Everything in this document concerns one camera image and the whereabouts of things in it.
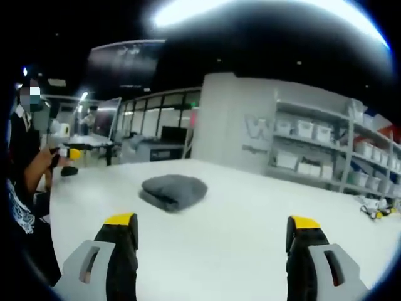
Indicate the grey towel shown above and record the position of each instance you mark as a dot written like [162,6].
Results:
[173,191]

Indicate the person's left hand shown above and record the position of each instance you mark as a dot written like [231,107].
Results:
[50,158]

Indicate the white background table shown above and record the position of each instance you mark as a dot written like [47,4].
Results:
[91,141]

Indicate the large dark display panel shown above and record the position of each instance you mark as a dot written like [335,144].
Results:
[106,117]

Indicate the person in dark clothes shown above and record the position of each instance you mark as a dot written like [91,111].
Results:
[23,138]

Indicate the grey cabinet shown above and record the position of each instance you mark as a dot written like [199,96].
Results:
[150,150]

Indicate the yellow white device on table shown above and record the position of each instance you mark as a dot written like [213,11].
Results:
[379,209]

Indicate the black monitor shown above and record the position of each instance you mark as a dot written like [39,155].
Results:
[173,133]

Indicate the grey metal shelf rack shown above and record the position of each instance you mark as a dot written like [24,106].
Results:
[346,147]

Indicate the row of white storage boxes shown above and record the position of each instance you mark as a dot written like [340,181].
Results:
[322,131]

